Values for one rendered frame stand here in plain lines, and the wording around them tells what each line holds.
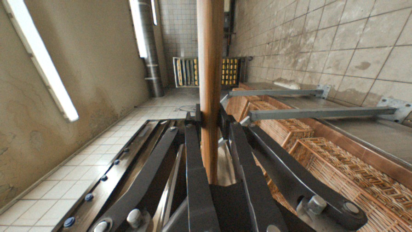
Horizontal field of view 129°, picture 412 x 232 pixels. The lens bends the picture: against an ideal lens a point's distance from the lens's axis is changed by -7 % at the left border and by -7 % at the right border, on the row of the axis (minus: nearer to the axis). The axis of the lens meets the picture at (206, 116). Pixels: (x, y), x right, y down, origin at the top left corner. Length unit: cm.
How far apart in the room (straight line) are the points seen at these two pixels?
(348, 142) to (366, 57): 82
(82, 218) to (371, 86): 213
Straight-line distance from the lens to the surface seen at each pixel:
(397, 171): 73
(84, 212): 122
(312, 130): 84
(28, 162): 167
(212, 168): 23
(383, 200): 62
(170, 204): 79
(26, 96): 165
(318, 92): 154
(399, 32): 140
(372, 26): 149
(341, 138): 79
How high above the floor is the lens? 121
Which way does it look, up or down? 2 degrees down
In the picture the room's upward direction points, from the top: 92 degrees counter-clockwise
